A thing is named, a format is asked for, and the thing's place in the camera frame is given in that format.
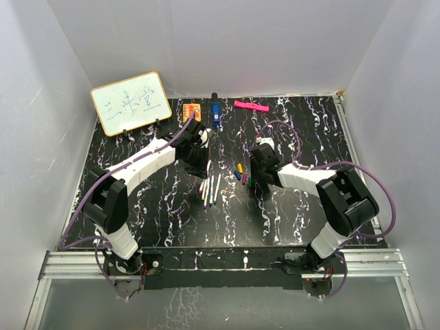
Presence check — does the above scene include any white pen yellow end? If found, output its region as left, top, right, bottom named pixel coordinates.
left=198, top=179, right=206, bottom=194

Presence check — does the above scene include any white pen red tip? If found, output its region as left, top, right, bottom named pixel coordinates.
left=206, top=159, right=212, bottom=179

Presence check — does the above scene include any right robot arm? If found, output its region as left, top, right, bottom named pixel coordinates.
left=250, top=138, right=380, bottom=273

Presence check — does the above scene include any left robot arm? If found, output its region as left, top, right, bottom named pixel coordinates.
left=78, top=120, right=212, bottom=274

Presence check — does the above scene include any white pen magenta end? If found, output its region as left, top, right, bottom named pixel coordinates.
left=202, top=179, right=210, bottom=203

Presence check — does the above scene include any blue pen cap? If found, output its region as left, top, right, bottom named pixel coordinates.
left=234, top=170, right=241, bottom=181

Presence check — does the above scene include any white pen blue tip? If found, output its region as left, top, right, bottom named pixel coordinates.
left=203, top=175, right=214, bottom=208

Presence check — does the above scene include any white pen green end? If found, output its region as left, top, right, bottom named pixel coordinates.
left=213, top=173, right=221, bottom=205

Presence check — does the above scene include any orange card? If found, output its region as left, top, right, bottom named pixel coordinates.
left=182, top=103, right=201, bottom=122

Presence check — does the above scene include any blue black marker tool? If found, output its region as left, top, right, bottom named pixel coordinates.
left=211, top=93, right=221, bottom=127

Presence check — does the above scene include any pink plastic tool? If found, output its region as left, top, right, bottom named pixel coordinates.
left=234, top=100, right=270, bottom=113

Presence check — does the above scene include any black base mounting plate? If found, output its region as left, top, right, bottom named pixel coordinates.
left=104, top=247, right=347, bottom=295

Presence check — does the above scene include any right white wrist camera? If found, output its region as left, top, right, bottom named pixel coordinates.
left=255, top=136, right=274, bottom=149

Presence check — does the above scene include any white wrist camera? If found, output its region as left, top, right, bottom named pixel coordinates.
left=255, top=136, right=274, bottom=149
left=199, top=129, right=212, bottom=148

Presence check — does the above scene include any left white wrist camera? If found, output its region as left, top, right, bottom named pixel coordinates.
left=199, top=129, right=212, bottom=148

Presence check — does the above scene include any small whiteboard wooden frame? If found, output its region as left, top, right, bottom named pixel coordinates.
left=90, top=71, right=173, bottom=137

